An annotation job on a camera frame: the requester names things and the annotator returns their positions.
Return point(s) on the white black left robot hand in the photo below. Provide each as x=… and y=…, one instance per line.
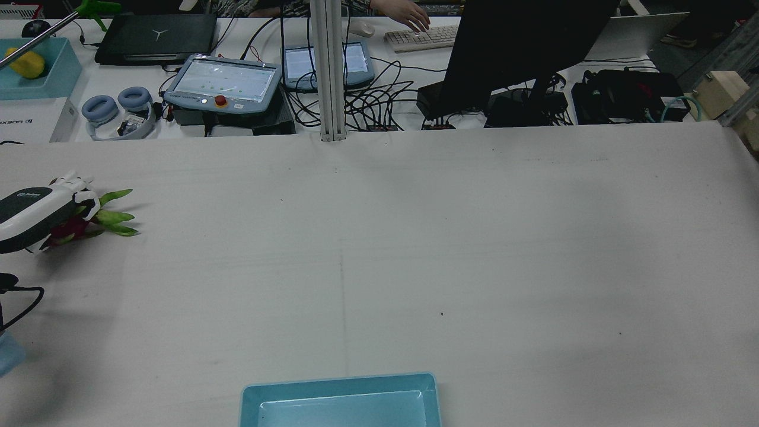
x=29, y=210

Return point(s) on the magenta dragon fruit green scales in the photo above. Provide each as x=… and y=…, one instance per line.
x=71, y=228

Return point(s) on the white cardboard box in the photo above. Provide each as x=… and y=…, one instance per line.
x=35, y=121

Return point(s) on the pale blue headphones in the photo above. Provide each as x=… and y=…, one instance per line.
x=101, y=108

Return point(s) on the light blue plastic bin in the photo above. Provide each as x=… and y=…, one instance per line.
x=59, y=71

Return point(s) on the yellow fruit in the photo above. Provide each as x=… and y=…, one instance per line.
x=28, y=65

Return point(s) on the black computer mouse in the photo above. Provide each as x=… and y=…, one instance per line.
x=35, y=28

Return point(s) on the black laptop closed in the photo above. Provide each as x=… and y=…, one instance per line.
x=154, y=38

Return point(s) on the metal reacher green claw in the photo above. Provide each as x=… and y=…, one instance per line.
x=95, y=8

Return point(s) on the teach pendant red button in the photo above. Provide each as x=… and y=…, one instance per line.
x=225, y=80

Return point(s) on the black box under pendant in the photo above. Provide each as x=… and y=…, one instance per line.
x=273, y=121

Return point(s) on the grey blue teach pendant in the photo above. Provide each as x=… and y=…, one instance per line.
x=359, y=62

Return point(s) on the light blue plastic tray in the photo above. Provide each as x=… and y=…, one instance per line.
x=344, y=409

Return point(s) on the white computer mouse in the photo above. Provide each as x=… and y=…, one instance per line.
x=360, y=28

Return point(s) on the bystander bare hand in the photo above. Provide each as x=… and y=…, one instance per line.
x=409, y=15

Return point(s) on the white keyboard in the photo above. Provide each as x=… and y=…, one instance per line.
x=427, y=39

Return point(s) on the black Huawei monitor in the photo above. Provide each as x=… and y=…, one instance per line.
x=522, y=47

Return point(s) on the black mini computer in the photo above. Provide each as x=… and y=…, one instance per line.
x=622, y=95

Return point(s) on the silver Huawei laptop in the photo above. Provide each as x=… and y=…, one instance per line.
x=634, y=35

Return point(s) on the wooden block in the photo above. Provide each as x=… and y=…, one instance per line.
x=720, y=92

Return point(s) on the aluminium profile post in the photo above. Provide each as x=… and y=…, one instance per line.
x=329, y=71

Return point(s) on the aluminium frame strut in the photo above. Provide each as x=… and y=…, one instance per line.
x=738, y=112

